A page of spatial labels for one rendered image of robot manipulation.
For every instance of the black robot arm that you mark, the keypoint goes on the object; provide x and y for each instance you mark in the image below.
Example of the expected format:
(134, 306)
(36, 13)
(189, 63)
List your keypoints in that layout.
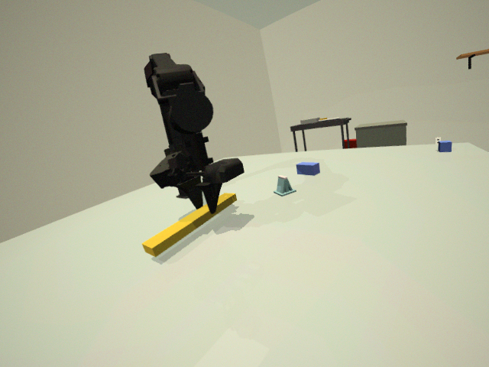
(185, 109)

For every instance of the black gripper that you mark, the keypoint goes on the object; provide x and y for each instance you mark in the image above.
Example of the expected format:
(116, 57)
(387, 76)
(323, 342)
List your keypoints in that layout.
(214, 175)

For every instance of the yellow bar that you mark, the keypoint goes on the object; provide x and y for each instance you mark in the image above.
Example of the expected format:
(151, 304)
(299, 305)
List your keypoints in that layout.
(171, 235)

